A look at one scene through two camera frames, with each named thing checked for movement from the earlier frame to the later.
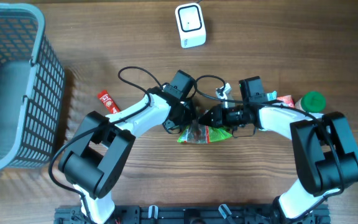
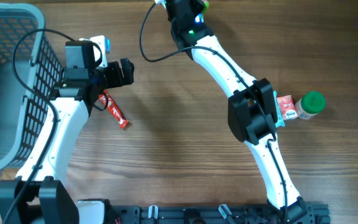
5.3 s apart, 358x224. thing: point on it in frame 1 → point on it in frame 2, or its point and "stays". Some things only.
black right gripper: [219, 117] → [197, 5]
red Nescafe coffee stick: [105, 98] stays
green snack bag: [203, 134] → [206, 5]
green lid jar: [312, 101] stays
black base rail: [181, 214] stays
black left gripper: [174, 126] → [117, 79]
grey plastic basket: [22, 88] stays
